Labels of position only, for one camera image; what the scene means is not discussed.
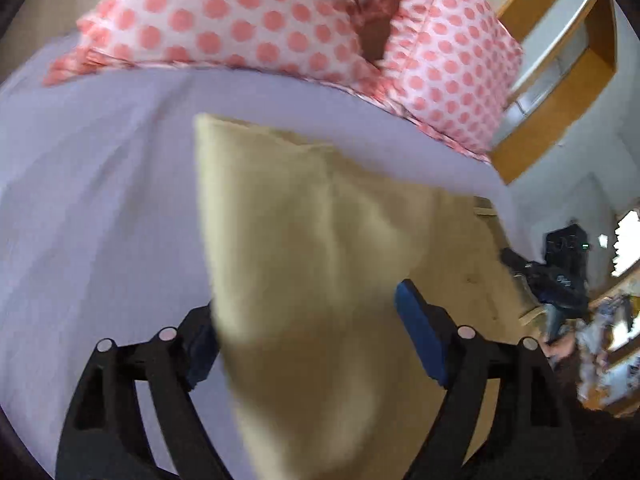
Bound right polka dot pillow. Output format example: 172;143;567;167
374;0;524;160

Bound lavender bed sheet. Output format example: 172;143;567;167
1;35;534;471

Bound polka dot pillow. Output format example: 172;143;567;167
46;0;390;87
374;0;524;160

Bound khaki pants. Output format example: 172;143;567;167
194;115;525;479

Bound left polka dot pillow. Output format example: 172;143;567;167
46;0;390;87

